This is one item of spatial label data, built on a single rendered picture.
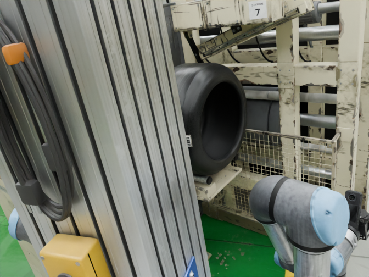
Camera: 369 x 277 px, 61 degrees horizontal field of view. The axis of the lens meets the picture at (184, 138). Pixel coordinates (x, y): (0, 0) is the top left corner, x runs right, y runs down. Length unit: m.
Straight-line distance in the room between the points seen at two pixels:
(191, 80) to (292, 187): 0.87
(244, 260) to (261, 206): 1.72
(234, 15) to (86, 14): 1.31
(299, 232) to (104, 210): 0.45
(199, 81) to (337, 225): 0.95
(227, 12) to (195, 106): 0.52
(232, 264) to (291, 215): 1.75
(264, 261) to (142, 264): 1.98
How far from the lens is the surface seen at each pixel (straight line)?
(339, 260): 1.03
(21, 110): 0.50
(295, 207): 0.75
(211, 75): 1.53
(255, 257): 2.51
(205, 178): 1.68
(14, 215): 1.03
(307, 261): 0.85
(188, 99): 1.44
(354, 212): 1.13
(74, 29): 0.40
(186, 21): 1.84
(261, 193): 0.79
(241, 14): 1.65
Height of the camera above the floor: 1.79
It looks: 23 degrees down
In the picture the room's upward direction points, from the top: 10 degrees counter-clockwise
